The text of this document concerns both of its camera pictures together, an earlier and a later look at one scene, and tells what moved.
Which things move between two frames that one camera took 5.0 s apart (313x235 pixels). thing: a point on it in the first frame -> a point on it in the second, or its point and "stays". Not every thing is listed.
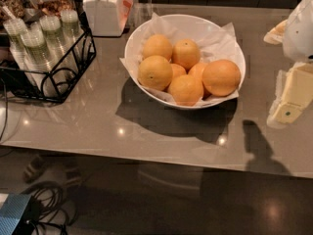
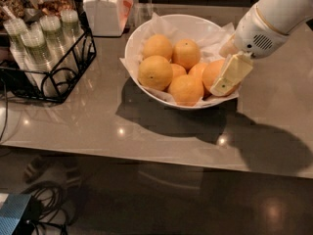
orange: [156, 72] stays
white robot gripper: [299, 33] -> [255, 33]
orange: [221, 77] stays
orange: [186, 90] stays
